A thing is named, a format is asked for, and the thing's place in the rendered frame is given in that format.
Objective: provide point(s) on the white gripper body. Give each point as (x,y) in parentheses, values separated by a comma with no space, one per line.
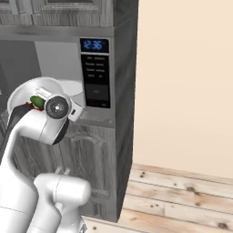
(43,93)

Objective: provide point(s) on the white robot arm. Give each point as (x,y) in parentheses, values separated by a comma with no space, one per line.
(21,182)

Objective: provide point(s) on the green avocado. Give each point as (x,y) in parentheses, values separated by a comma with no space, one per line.
(36,101)

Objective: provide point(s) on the white bowl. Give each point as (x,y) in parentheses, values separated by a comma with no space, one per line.
(28,88)

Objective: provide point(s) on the brown chicken drumstick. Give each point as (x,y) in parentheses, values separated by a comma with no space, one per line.
(29,106)

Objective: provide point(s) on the white microwave turntable plate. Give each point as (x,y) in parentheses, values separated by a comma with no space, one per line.
(72,88)

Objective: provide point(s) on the dark microwave door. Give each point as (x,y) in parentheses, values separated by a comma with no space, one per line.
(16,63)

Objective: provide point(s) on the grey microwave oven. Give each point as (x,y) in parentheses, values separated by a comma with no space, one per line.
(96,79)

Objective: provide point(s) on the grey wooden cabinet housing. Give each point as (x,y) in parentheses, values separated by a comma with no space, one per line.
(126,100)

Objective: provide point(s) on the arched grey wooden cupboard door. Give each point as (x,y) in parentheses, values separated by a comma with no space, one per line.
(88,164)

